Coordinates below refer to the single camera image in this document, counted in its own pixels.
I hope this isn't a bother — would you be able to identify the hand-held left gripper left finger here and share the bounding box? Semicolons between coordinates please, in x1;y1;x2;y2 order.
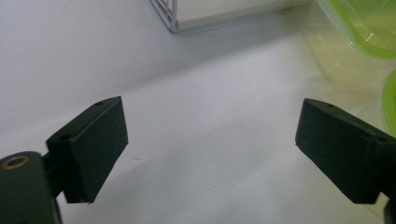
46;95;130;205

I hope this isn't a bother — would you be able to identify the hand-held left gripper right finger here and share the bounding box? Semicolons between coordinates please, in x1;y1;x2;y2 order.
294;97;396;205

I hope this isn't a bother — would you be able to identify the round green lidded container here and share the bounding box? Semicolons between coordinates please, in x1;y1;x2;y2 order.
380;68;396;139

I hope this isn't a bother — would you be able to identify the rectangular green lidded container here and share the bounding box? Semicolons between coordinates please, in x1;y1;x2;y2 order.
303;0;396;90

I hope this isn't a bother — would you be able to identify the white wire shelf rack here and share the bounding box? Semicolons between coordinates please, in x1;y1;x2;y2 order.
148;0;314;35

